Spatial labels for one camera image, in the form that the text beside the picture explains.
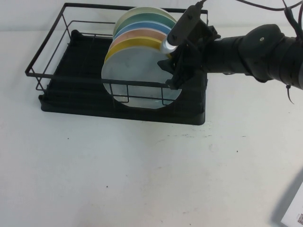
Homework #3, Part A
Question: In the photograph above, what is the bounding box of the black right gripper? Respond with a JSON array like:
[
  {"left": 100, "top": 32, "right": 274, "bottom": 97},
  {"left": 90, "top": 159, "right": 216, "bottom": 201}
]
[{"left": 157, "top": 13, "right": 222, "bottom": 90}]

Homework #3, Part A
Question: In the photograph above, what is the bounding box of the white round plate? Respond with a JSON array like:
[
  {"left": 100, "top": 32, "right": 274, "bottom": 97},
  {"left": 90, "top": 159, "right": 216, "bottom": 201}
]
[{"left": 101, "top": 44, "right": 183, "bottom": 110}]

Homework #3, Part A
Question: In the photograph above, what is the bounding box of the peach round plate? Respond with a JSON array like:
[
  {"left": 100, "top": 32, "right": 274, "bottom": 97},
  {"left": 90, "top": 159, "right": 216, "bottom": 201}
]
[{"left": 109, "top": 28, "right": 170, "bottom": 48}]

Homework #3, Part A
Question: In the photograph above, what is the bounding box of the yellow round plate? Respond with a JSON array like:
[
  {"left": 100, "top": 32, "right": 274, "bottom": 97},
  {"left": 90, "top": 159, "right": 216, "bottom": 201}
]
[{"left": 104, "top": 35, "right": 171, "bottom": 63}]

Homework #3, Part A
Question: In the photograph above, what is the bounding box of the blue round plate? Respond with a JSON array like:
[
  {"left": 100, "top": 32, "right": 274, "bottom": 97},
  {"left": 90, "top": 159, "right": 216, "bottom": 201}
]
[{"left": 113, "top": 21, "right": 175, "bottom": 40}]

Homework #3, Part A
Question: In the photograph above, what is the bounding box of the green round plate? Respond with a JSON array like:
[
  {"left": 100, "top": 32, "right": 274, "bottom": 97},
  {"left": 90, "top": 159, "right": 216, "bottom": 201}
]
[{"left": 114, "top": 12, "right": 178, "bottom": 34}]

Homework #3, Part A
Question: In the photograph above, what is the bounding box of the cream round plate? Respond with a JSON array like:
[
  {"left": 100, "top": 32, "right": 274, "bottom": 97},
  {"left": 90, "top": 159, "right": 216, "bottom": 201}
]
[{"left": 113, "top": 6, "right": 178, "bottom": 35}]

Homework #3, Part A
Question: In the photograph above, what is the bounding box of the black plastic drain tray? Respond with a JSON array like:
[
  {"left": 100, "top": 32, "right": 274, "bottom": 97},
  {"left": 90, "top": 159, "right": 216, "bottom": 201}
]
[{"left": 38, "top": 29, "right": 209, "bottom": 126}]

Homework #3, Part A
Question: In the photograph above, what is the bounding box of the black zip tie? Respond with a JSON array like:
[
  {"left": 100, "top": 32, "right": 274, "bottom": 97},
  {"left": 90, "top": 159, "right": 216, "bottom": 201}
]
[{"left": 285, "top": 83, "right": 295, "bottom": 105}]

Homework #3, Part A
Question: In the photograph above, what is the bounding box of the white box with QR code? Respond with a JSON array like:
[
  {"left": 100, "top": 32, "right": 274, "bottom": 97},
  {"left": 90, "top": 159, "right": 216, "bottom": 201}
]
[{"left": 270, "top": 171, "right": 303, "bottom": 227}]

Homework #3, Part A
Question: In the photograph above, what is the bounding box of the black wrist camera silver lens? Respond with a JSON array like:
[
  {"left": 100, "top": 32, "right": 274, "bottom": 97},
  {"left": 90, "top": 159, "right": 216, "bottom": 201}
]
[{"left": 160, "top": 4, "right": 203, "bottom": 53}]

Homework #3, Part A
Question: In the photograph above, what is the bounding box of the black wire dish rack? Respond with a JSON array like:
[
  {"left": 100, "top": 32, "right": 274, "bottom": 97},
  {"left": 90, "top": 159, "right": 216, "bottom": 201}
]
[{"left": 24, "top": 2, "right": 209, "bottom": 110}]

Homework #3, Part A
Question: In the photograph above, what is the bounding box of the thin black cable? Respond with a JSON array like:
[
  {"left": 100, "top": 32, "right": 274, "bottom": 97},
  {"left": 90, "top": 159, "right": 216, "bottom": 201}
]
[{"left": 241, "top": 0, "right": 303, "bottom": 12}]

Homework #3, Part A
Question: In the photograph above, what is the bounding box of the thick black cable bundle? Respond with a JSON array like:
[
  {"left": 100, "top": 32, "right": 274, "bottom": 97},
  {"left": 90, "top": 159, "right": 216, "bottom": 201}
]
[{"left": 282, "top": 0, "right": 301, "bottom": 36}]

